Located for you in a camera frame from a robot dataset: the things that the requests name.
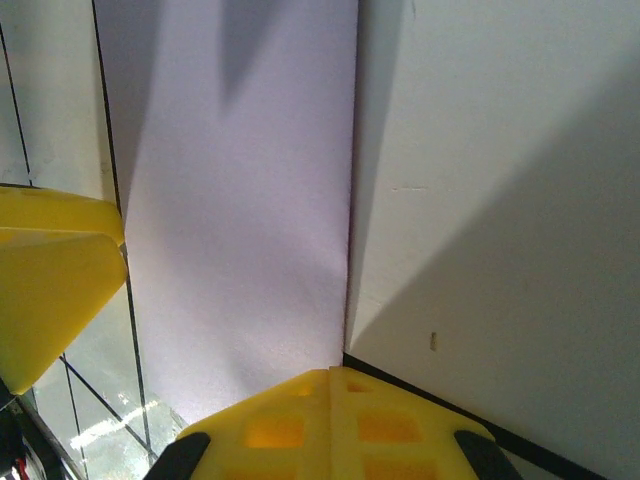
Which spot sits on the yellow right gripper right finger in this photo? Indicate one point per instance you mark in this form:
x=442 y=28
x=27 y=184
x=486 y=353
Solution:
x=400 y=435

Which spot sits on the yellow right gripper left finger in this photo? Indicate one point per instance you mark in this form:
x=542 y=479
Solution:
x=270 y=435

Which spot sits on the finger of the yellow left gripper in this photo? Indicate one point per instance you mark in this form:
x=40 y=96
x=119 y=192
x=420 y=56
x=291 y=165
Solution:
x=55 y=300

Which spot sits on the light purple paper sheet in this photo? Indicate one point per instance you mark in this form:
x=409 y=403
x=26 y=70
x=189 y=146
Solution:
x=240 y=200

